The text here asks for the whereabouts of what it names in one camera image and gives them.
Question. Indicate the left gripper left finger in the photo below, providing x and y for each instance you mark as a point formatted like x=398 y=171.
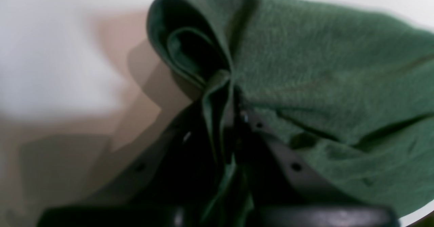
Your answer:
x=166 y=186

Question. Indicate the dark green t-shirt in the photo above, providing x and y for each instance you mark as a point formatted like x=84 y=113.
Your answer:
x=350 y=91

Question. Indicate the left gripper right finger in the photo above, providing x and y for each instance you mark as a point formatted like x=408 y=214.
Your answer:
x=285 y=190

